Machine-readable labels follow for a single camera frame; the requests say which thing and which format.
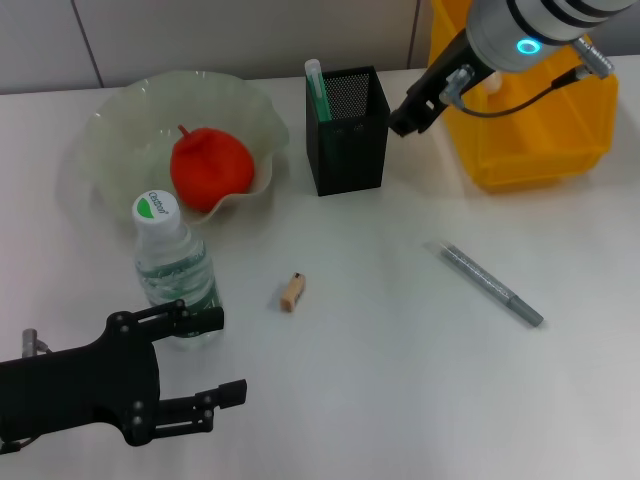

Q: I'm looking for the tan rubber eraser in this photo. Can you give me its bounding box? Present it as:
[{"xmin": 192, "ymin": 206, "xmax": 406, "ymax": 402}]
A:
[{"xmin": 279, "ymin": 271, "xmax": 308, "ymax": 313}]

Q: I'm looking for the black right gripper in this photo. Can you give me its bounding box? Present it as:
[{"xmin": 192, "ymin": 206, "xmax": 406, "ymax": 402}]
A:
[{"xmin": 388, "ymin": 28, "xmax": 496, "ymax": 138}]

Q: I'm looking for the mint green utility knife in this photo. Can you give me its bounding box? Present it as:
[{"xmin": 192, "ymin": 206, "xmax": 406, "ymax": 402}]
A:
[{"xmin": 304, "ymin": 58, "xmax": 334, "ymax": 123}]

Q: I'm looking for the clear green-label water bottle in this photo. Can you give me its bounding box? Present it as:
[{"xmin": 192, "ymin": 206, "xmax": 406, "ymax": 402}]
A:
[{"xmin": 131, "ymin": 189, "xmax": 225, "ymax": 351}]

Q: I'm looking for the yellow plastic storage bin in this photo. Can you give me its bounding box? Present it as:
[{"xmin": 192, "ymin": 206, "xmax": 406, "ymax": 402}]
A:
[{"xmin": 427, "ymin": 0, "xmax": 620, "ymax": 194}]

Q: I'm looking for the translucent green glass fruit plate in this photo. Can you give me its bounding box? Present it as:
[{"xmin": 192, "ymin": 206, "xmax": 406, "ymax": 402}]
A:
[{"xmin": 82, "ymin": 69, "xmax": 291, "ymax": 227}]

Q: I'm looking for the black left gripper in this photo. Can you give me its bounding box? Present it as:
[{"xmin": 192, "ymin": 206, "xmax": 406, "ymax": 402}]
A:
[{"xmin": 0, "ymin": 298, "xmax": 249, "ymax": 448}]

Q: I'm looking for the grey silver marker pen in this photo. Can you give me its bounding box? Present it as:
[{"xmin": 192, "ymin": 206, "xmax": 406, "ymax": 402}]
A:
[{"xmin": 424, "ymin": 240, "xmax": 545, "ymax": 329}]

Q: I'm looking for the black mesh pen holder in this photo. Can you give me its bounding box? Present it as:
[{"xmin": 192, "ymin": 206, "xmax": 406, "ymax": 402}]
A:
[{"xmin": 305, "ymin": 65, "xmax": 391, "ymax": 197}]

